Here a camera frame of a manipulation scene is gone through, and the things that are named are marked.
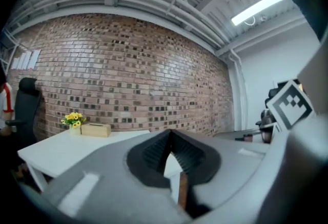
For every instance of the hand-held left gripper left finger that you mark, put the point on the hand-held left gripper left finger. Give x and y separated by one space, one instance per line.
107 187

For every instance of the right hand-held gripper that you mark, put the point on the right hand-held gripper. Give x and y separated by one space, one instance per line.
292 105

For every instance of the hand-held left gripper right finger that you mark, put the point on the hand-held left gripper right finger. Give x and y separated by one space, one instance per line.
230 166

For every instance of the black office chair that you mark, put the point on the black office chair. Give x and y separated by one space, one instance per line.
25 110
273 94

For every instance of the grey desk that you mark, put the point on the grey desk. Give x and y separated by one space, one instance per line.
235 134

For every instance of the white table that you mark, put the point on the white table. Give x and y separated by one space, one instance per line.
64 150

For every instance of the wooden tissue box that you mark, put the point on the wooden tissue box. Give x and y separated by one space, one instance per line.
96 130

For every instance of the yellow flowers in white pot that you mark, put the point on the yellow flowers in white pot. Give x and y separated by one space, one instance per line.
73 120

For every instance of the long ceiling light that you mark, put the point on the long ceiling light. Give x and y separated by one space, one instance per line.
257 7

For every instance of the white wall pipe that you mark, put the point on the white wall pipe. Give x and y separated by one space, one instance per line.
239 89

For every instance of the white sheets on wall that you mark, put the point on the white sheets on wall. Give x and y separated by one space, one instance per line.
25 60

